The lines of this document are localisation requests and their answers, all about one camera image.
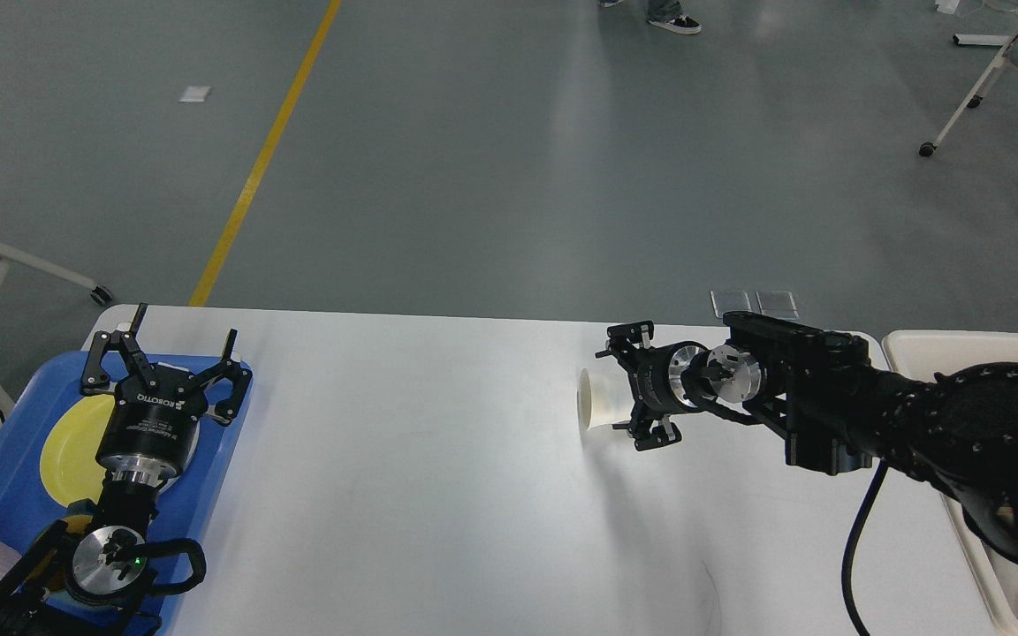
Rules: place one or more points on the white rolling stand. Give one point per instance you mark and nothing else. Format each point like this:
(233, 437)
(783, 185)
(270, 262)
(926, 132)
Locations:
(995, 62)

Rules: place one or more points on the left floor socket cover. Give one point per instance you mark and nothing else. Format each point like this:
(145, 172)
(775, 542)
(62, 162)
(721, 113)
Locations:
(725, 301)

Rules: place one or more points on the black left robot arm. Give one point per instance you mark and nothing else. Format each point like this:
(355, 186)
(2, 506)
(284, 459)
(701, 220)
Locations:
(143, 579)

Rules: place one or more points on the right floor socket cover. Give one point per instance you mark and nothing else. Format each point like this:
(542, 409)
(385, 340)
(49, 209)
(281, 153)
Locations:
(777, 304)

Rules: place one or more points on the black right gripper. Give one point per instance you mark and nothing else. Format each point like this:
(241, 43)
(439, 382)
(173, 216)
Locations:
(656, 376)

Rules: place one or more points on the black sneaker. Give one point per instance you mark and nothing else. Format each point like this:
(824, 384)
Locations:
(682, 24)

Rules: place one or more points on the upright-lying white paper cup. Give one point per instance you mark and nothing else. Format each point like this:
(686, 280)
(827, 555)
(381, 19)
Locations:
(604, 399)

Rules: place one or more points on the beige plastic bin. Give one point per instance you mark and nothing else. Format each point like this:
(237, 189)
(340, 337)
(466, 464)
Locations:
(919, 354)

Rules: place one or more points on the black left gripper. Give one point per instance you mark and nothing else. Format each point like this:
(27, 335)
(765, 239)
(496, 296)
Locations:
(150, 429)

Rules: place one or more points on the floor socket cover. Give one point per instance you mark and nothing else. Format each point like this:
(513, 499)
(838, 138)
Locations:
(777, 304)
(725, 301)

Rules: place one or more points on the yellow plastic plate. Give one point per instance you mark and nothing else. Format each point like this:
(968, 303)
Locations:
(68, 468)

